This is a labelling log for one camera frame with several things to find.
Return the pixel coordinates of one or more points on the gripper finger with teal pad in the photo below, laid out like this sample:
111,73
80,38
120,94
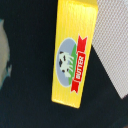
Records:
5,69

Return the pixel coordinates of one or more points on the yellow toy butter box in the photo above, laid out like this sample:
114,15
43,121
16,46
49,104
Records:
75,26

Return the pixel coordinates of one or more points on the white woven placemat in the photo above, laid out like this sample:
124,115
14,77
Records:
110,42

